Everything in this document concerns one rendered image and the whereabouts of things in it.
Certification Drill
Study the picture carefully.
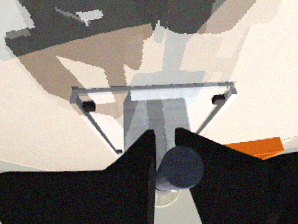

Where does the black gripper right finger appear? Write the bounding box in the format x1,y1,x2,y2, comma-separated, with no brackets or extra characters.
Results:
176,128,298,224

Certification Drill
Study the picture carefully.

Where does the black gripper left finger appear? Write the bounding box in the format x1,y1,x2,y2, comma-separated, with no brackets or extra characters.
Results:
0,129,157,224

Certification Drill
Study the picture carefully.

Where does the orange shallow tray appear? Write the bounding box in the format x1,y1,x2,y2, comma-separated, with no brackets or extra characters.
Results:
223,136,285,159

